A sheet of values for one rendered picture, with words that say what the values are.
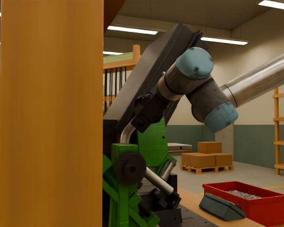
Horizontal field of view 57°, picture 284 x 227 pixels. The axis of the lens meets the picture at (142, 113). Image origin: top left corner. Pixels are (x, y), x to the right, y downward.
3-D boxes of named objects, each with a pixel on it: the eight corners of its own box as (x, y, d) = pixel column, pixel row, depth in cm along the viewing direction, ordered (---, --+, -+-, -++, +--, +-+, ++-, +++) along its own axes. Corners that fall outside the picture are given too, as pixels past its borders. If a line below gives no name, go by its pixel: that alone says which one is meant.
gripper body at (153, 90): (170, 103, 84) (189, 87, 73) (154, 121, 80) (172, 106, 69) (153, 87, 84) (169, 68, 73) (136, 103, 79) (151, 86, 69)
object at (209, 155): (213, 166, 784) (213, 141, 787) (233, 170, 712) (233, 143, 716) (180, 169, 731) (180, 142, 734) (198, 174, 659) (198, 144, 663)
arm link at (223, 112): (233, 116, 68) (208, 82, 69) (245, 115, 57) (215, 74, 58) (208, 133, 68) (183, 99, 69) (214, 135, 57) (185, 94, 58)
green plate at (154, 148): (161, 168, 101) (155, 116, 107) (170, 165, 94) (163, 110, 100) (133, 170, 97) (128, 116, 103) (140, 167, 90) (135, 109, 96)
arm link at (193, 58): (201, 83, 55) (178, 50, 56) (176, 102, 65) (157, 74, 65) (223, 69, 59) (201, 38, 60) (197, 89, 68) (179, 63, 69)
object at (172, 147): (175, 149, 128) (174, 143, 129) (192, 152, 113) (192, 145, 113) (95, 152, 115) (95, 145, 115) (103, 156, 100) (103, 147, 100)
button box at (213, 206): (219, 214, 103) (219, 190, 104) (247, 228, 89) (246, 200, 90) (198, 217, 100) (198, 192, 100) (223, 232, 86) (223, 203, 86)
